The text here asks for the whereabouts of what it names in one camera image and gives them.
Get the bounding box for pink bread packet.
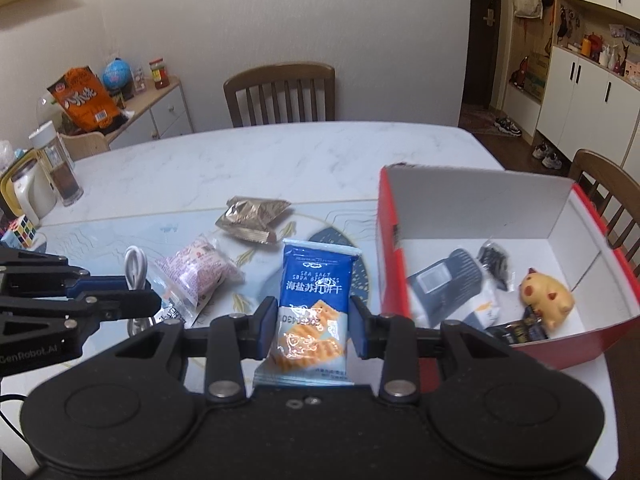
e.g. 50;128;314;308
154;234;244;313

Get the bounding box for blue cracker packet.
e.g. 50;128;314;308
254;238;360;387

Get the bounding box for silver foil snack bag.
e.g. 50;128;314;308
215;196;291;245

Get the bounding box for blue patterned table mat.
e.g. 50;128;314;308
0;199;616;480

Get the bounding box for grey blue packet in box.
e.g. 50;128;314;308
407;248;500;330

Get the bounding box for rubiks cube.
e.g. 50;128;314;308
1;214;37;249

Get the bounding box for white kettle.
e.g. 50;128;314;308
11;158;56;228

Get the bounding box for black small packet in box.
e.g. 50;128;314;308
477;240;514;292

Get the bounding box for red white cardboard box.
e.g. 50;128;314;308
378;165;639;368

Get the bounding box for glass coffee jar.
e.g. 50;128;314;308
29;120;84;207

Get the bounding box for yellow cat toy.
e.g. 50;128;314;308
520;268;575;332

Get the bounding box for white low side cabinet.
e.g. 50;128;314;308
60;77;196;162

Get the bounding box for orange snack bag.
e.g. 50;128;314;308
48;66;127;134

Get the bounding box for blue globe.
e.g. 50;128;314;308
102;58;131;91

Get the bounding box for red lid sauce jar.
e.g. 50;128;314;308
149;58;170;89

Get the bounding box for black sneakers on floor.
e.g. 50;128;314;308
494;117;522;138

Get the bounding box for wooden chair at far side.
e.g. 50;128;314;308
224;62;336;128

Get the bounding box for wooden chair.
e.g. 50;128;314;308
224;62;336;128
570;148;639;278

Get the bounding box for wooden chair at right side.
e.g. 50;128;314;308
570;148;639;278

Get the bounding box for hanging tote bag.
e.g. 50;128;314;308
512;0;544;20

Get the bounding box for white cable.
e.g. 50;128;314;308
122;244;151;292

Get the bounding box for white wall cabinet unit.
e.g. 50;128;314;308
536;0;639;165

